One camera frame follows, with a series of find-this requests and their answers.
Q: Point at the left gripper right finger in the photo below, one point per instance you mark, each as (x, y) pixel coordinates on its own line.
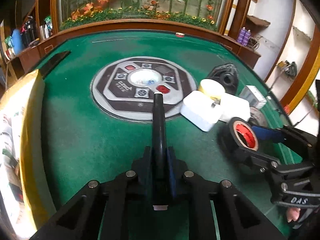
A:
(217, 210)

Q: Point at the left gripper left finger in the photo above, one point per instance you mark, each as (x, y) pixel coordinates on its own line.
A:
(98, 210)

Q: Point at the black red tape roll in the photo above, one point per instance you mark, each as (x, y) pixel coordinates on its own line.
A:
(238, 140)

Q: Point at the brown tape roll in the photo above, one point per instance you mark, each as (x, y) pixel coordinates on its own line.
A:
(257, 118)

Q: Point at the white plug adapter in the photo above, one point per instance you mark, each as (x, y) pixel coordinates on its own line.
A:
(233, 106)

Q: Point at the right hand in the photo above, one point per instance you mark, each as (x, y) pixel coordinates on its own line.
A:
(292, 214)

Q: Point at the gold lined storage box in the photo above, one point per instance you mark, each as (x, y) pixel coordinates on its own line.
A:
(26, 202)

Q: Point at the small white carton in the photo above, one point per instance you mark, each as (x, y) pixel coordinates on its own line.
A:
(253, 96)

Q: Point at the white rectangular container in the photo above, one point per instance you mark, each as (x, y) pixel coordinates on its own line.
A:
(201, 110)

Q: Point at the yellow white round jar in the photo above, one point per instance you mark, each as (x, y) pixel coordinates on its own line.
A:
(212, 89)

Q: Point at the mahjong table centre panel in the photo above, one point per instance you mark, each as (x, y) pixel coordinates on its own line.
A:
(125, 88)

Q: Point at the black phone on table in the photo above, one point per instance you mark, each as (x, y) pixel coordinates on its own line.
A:
(52, 63)

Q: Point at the purple bottles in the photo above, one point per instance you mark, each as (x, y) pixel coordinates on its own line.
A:
(244, 36)

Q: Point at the blue thermos jug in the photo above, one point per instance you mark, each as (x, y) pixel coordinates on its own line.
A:
(17, 42)

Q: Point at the flower display window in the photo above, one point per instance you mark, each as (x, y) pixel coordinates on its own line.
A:
(202, 13)

